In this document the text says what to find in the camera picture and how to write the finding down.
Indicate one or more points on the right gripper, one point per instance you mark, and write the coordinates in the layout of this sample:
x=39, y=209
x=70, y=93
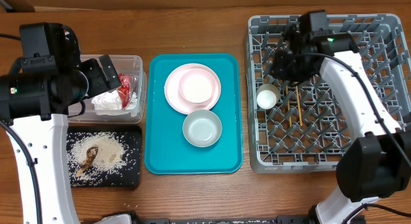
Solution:
x=279, y=70

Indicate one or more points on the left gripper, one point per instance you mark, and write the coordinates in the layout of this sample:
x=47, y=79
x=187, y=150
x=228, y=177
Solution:
x=99, y=84

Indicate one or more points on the red snack wrapper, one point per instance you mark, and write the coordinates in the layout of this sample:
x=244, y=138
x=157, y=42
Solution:
x=124, y=90

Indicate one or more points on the wooden chopstick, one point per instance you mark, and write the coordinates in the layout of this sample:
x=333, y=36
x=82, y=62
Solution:
x=299, y=105
x=288, y=106

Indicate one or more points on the white napkin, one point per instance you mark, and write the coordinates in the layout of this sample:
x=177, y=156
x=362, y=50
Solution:
x=112, y=104

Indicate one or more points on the cream paper cup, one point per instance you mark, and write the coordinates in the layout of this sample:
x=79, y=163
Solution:
x=267, y=96

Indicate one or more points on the grey bowl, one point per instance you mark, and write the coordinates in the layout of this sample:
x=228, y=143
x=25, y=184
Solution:
x=202, y=128

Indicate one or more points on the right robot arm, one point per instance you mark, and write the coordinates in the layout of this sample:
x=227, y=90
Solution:
x=377, y=164

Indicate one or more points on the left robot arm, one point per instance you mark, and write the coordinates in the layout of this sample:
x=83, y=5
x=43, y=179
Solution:
x=35, y=98

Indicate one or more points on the grey dishwasher rack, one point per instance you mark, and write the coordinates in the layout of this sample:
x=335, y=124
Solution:
x=309, y=127

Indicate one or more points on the clear plastic bin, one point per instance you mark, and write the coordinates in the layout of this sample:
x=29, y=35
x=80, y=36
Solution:
x=124, y=64

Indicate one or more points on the black plastic tray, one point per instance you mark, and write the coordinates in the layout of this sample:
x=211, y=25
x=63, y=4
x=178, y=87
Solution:
x=135, y=160

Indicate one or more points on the pink plate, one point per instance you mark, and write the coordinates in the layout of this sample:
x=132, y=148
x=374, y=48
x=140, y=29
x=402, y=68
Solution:
x=177, y=102

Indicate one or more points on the rice and food scraps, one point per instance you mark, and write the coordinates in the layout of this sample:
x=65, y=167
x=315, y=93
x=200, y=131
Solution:
x=96, y=155

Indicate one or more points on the pink bowl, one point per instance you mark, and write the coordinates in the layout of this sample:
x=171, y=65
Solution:
x=197, y=86

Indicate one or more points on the teal serving tray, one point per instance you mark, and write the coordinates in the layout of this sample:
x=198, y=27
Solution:
x=166, y=151

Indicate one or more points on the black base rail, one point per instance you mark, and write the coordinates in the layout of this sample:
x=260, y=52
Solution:
x=298, y=219

